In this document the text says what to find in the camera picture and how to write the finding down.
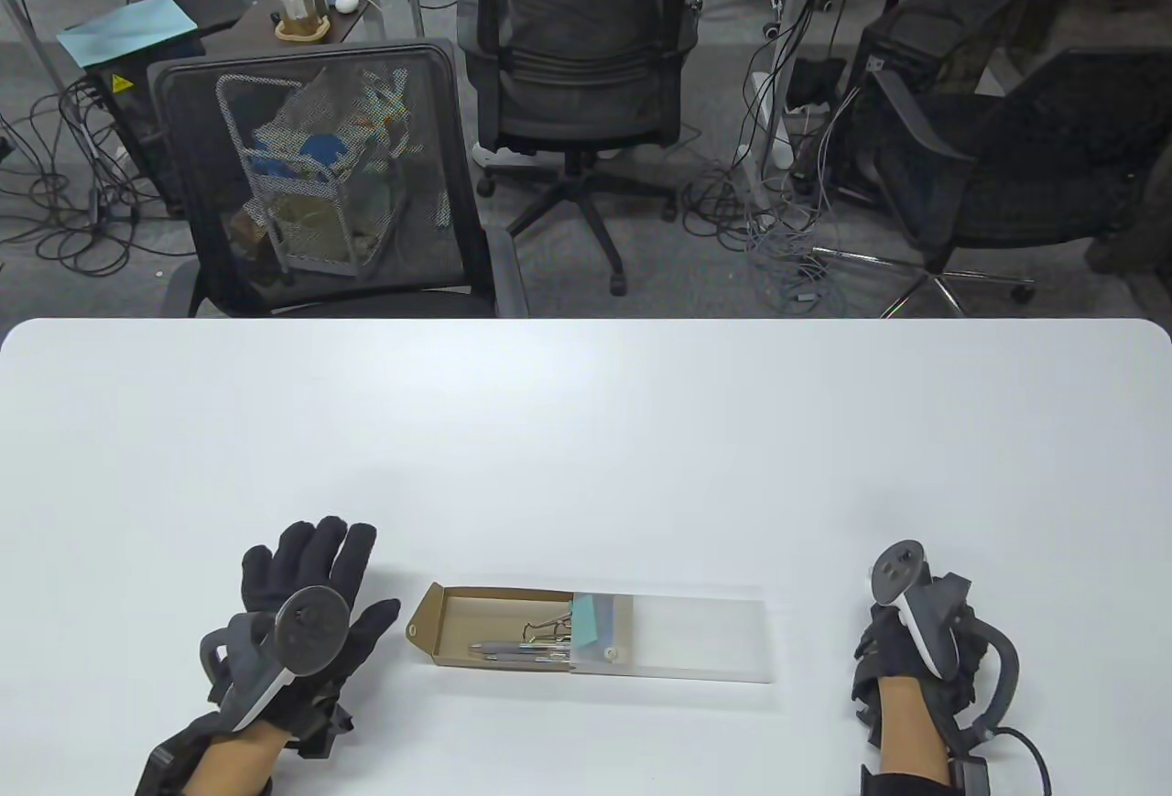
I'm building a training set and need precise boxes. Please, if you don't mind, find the grey hand tracker controller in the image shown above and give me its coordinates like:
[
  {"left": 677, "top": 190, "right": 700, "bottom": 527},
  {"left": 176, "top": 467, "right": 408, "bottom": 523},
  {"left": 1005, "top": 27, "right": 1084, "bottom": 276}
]
[
  {"left": 867, "top": 540, "right": 1020, "bottom": 734},
  {"left": 201, "top": 585, "right": 352, "bottom": 734}
]

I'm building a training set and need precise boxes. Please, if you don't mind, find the black swivel office chair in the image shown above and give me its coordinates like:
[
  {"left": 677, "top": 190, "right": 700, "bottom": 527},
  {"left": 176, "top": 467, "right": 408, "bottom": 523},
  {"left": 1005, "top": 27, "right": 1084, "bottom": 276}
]
[{"left": 455, "top": 0, "right": 701, "bottom": 298}]

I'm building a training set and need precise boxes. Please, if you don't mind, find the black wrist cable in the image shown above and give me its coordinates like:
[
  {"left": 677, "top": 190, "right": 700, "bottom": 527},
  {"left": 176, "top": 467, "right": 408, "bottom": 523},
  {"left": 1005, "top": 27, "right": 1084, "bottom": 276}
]
[{"left": 992, "top": 726, "right": 1055, "bottom": 796}]

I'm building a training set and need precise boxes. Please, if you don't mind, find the dark brown side table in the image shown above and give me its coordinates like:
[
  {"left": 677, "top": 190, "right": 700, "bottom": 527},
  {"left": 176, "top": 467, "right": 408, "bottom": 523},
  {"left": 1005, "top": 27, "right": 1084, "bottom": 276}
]
[{"left": 197, "top": 0, "right": 372, "bottom": 57}]

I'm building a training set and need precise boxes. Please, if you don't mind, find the white wire basket cart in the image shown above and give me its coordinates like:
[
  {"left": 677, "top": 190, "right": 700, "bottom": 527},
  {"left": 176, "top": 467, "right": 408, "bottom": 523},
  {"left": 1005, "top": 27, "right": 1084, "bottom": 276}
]
[{"left": 216, "top": 68, "right": 413, "bottom": 279}]

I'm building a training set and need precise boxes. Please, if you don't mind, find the person's left hand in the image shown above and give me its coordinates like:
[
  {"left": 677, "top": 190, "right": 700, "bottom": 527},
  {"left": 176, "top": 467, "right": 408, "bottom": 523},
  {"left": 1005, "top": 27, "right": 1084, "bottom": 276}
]
[{"left": 203, "top": 517, "right": 402, "bottom": 760}]

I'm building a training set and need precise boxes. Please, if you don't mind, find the person's left forearm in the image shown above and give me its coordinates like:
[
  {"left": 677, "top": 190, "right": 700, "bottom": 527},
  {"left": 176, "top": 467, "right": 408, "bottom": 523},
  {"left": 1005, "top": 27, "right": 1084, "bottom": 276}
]
[{"left": 188, "top": 723, "right": 296, "bottom": 796}]

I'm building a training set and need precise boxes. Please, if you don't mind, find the brown cardboard drawer box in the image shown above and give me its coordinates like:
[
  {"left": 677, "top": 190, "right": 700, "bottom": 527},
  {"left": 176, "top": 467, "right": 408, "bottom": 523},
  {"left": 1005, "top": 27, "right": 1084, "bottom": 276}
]
[{"left": 406, "top": 583, "right": 778, "bottom": 686}]

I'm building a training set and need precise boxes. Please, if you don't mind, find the black wrist strap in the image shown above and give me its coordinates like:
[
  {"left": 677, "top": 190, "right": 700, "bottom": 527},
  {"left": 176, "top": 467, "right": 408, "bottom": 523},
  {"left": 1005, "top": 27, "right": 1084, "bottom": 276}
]
[
  {"left": 135, "top": 712, "right": 277, "bottom": 796},
  {"left": 858, "top": 758, "right": 992, "bottom": 796}
]

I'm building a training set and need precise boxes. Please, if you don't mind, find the black chrome-base office chair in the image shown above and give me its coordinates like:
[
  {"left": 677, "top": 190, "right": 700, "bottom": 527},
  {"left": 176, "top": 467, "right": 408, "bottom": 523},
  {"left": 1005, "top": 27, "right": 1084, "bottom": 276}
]
[{"left": 815, "top": 45, "right": 1172, "bottom": 319}]

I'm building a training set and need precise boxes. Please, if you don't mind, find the person's right forearm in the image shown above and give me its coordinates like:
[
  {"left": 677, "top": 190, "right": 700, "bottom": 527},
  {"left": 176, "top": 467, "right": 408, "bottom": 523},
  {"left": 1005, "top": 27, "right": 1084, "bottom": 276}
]
[{"left": 874, "top": 677, "right": 955, "bottom": 796}]

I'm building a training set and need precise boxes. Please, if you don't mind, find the black computer tower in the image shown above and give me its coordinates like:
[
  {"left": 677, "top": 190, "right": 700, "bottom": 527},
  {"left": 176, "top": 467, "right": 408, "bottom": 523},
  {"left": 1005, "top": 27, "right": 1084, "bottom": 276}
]
[{"left": 852, "top": 4, "right": 1017, "bottom": 206}]

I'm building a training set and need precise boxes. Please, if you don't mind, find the black cable tangle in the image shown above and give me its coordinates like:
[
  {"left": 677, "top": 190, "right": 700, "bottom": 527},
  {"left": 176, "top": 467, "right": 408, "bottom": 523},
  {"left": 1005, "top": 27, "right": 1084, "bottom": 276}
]
[{"left": 0, "top": 82, "right": 198, "bottom": 279}]

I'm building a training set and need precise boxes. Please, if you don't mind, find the teal binder clip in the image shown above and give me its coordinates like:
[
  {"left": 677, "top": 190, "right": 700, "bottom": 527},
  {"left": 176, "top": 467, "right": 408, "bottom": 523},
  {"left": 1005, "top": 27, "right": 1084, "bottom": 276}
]
[{"left": 523, "top": 594, "right": 605, "bottom": 649}]

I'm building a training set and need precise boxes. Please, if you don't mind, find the black square mesh chair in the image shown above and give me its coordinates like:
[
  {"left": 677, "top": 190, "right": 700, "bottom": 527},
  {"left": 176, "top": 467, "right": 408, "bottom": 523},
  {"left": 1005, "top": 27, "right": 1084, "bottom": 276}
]
[{"left": 146, "top": 38, "right": 530, "bottom": 319}]

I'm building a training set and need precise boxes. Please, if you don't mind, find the grey cable tangle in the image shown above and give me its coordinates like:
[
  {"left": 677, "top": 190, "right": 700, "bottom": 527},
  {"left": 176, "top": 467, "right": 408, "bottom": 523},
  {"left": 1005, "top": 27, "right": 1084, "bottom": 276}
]
[{"left": 682, "top": 0, "right": 866, "bottom": 307}]

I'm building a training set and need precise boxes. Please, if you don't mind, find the person's right hand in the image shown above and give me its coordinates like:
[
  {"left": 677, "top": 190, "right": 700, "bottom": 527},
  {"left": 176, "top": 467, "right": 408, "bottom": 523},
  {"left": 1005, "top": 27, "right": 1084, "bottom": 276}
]
[{"left": 852, "top": 562, "right": 997, "bottom": 756}]

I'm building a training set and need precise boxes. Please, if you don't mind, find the glass cup with drink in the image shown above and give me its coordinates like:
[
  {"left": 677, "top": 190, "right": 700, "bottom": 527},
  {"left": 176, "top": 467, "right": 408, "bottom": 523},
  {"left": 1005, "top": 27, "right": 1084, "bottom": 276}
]
[{"left": 268, "top": 0, "right": 331, "bottom": 41}]

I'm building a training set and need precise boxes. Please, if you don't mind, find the black cabinet with yellow label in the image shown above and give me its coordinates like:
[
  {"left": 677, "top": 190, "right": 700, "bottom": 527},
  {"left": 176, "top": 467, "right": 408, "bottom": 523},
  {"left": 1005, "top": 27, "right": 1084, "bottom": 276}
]
[{"left": 87, "top": 63, "right": 198, "bottom": 220}]

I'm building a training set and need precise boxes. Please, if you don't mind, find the teal folder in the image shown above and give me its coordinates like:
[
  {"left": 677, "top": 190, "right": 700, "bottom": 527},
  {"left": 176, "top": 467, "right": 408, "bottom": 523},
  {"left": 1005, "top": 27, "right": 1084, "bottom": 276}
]
[{"left": 57, "top": 0, "right": 200, "bottom": 70}]

